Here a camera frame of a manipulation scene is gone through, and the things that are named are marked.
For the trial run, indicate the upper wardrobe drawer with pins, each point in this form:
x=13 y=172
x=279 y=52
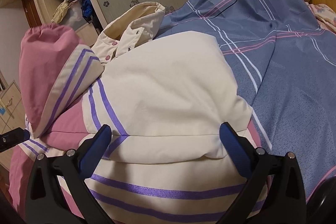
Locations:
x=88 y=34

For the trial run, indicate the blue garment in wardrobe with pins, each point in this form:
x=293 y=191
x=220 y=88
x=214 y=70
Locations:
x=87 y=10

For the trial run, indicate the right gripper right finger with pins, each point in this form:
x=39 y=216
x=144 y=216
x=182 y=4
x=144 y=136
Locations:
x=273 y=192

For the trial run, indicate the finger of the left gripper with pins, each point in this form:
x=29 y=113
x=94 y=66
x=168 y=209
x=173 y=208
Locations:
x=13 y=138

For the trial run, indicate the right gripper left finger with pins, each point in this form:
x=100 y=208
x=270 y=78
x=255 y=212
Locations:
x=45 y=201

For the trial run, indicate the blue plaid bed cover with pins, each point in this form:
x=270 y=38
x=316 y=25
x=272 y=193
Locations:
x=284 y=64

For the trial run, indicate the beige cloth bag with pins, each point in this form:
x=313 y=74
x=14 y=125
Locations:
x=60 y=12

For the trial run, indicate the brown wooden door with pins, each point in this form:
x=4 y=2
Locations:
x=31 y=13

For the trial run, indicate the white and pink jacket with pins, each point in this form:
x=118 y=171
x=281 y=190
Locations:
x=164 y=100

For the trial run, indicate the wooden shelf cabinet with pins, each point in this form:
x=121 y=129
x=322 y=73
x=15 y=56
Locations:
x=12 y=110

